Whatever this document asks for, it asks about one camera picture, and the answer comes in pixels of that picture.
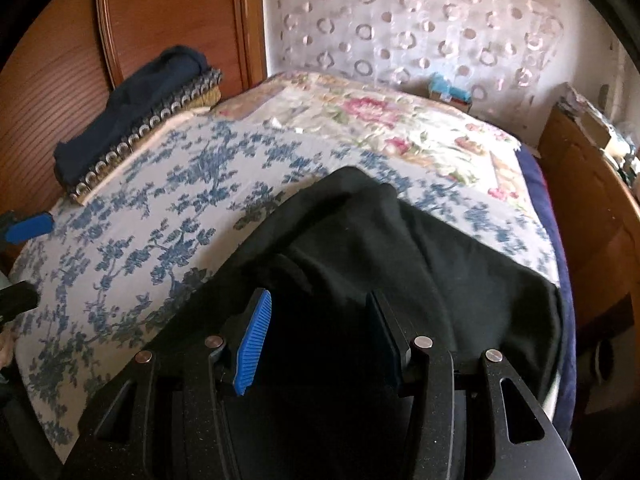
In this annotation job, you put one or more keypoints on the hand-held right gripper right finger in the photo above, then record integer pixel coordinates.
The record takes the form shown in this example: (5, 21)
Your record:
(387, 350)

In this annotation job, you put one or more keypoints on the blue floral bed sheet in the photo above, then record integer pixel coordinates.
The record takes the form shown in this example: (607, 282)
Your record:
(150, 220)

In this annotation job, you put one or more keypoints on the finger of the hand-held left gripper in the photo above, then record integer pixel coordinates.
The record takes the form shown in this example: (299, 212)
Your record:
(30, 227)
(17, 301)

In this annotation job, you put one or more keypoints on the desk clutter pile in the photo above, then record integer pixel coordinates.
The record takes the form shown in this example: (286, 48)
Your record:
(600, 125)

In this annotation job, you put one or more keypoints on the light blue box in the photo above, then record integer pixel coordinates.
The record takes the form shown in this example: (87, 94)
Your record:
(447, 91)

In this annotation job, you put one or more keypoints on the pink floral quilt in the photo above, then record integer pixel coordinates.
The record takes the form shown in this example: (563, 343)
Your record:
(375, 115)

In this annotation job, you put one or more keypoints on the black printed t-shirt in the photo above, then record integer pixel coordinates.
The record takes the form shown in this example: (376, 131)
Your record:
(375, 240)

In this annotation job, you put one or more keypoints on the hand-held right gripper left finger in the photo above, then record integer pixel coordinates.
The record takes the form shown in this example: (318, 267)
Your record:
(252, 345)

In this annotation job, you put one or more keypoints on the circle-patterned folded cloth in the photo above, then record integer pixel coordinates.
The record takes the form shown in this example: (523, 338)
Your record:
(150, 127)

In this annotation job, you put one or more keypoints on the wooden side cabinet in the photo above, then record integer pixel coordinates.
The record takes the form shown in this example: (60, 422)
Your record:
(590, 220)

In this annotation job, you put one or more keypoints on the navy folded garment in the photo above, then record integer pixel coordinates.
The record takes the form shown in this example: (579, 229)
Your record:
(145, 100)

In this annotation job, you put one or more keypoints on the navy blanket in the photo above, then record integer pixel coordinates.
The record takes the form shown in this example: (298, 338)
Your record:
(537, 180)

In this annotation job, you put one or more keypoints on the circle-patterned sheer curtain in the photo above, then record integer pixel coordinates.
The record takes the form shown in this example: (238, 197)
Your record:
(425, 25)

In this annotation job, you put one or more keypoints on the wooden louvred wardrobe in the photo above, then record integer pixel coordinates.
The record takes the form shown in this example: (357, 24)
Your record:
(165, 15)

